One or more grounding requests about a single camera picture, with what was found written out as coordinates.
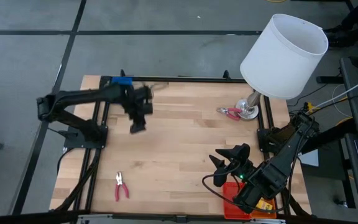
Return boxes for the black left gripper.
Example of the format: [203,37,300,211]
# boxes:
[121,85,154,135]

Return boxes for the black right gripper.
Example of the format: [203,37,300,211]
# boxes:
[209,142,258,188]

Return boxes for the pink handled pliers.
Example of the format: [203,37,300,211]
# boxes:
[216,106,243,122]

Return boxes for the green yellow crayon box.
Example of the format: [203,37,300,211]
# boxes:
[254,198,275,212]

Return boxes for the orange plastic basket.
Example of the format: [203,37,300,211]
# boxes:
[223,181,278,221]

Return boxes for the blue plastic basket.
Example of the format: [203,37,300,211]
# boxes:
[110,76,134,86]

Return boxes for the white paper sheet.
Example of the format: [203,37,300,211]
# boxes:
[298,149,320,167]

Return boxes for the grey metal bar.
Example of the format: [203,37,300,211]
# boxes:
[75,213,287,224]

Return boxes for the white shade silver table lamp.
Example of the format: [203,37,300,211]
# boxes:
[239,12,329,121]

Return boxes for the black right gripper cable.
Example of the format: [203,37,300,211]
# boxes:
[201,160,291,216]

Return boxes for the red handled pliers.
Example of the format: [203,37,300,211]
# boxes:
[114,170,131,203]

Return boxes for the black aluminium table frame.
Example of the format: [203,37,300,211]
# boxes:
[50,68,311,224]

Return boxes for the black cable bundle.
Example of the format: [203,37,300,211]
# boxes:
[54,147,103,213]

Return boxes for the white cable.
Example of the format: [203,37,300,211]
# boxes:
[314,71,358,109]

